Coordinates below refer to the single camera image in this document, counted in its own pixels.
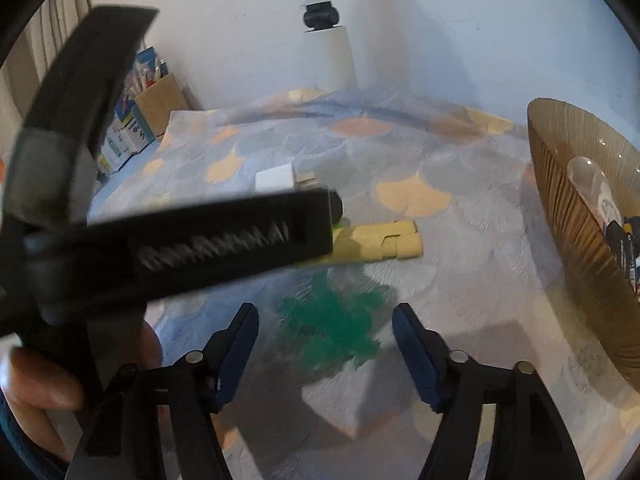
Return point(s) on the beige curtain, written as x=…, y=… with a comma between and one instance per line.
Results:
x=30, y=75

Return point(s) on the white charger cube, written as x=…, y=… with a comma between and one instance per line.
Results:
x=274, y=178

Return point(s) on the person's left hand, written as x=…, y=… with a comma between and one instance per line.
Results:
x=45, y=385

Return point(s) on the black pole clamp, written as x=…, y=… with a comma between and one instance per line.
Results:
x=320, y=16

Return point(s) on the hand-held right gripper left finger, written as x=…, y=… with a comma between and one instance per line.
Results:
x=240, y=355

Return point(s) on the small paperboard box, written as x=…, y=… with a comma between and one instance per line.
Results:
x=380, y=244

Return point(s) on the brown ribbed bowl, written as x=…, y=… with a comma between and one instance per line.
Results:
x=570, y=260

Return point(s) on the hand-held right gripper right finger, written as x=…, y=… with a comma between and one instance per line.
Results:
x=415, y=355

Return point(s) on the blue printed box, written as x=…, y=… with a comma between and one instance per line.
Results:
x=120, y=135

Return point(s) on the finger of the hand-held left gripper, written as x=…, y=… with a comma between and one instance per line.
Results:
x=225, y=240

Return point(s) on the light green toy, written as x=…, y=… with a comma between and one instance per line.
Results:
x=341, y=224

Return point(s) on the dark green toy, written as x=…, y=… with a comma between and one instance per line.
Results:
x=330, y=325

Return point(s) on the cardboard holder box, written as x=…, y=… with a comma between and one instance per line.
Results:
x=162, y=107

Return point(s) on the patterned tablecloth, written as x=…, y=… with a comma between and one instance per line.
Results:
x=450, y=260

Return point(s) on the white pole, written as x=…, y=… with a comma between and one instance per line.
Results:
x=332, y=55

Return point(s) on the bunch of pens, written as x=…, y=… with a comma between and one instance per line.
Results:
x=147, y=77

